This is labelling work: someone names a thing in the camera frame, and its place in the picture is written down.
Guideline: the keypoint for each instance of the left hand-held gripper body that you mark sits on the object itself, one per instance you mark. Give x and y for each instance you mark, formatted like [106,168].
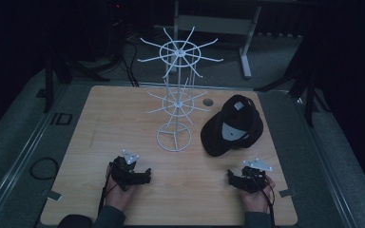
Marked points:
[123,172]

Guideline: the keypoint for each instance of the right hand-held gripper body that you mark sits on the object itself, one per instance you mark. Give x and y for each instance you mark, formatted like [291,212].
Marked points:
[253,180]

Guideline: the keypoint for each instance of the black baseball cap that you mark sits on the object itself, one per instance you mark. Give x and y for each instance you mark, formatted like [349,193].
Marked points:
[234,126]

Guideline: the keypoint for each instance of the person's right hand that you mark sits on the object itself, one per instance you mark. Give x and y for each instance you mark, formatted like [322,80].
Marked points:
[256,201]

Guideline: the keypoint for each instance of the person's left hand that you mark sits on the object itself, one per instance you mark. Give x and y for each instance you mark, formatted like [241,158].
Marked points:
[118,196]

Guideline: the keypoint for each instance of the grey tape strip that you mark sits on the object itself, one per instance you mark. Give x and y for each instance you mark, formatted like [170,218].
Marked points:
[52,195]
[287,193]

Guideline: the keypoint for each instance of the person's dark clothing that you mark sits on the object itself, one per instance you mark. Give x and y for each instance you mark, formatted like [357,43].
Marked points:
[74,221]

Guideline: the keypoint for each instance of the round table grommet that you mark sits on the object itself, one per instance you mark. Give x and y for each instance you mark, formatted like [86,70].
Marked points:
[207,102]

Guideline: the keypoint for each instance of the black tripod stand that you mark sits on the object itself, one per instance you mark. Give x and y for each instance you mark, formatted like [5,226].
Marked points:
[48,79]
[310,95]

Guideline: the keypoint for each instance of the white metal table frame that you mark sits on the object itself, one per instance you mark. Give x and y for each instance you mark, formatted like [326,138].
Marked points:
[214,24]

